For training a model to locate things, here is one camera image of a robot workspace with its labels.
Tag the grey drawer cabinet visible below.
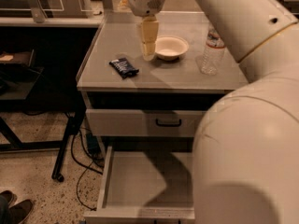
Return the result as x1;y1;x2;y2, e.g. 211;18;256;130
76;10;250;224

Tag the black drawer handle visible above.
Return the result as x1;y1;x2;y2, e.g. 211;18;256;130
155;119;182;128

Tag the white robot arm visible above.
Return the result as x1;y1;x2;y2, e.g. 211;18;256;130
192;0;299;224

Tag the dark shoe right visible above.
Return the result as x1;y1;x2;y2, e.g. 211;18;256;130
9;199;34;224

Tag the open grey middle drawer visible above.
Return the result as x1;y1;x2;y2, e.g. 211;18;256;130
84;147;194;224

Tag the dark shoe left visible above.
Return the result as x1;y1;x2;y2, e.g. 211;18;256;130
0;190;17;205

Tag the dark shoe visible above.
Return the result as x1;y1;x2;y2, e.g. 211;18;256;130
0;190;17;205
9;199;34;224

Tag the dark blue rxbar wrapper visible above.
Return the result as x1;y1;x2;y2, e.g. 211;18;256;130
109;58;139;78

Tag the dark side shelf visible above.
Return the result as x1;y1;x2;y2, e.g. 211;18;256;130
0;49;43;102

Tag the black floor cable left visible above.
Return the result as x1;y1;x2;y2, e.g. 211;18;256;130
70;128;106;211

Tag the clear plastic water bottle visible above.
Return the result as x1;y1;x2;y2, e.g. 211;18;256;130
200;26;225;76

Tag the white paper bowl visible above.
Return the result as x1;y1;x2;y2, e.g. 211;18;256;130
155;35;189;61

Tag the black table leg frame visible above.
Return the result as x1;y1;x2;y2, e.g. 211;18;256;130
0;109;87;183

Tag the closed grey top drawer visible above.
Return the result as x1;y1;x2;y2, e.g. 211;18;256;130
86;109;205;137

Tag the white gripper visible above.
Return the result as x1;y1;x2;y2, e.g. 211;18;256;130
118;0;165;61

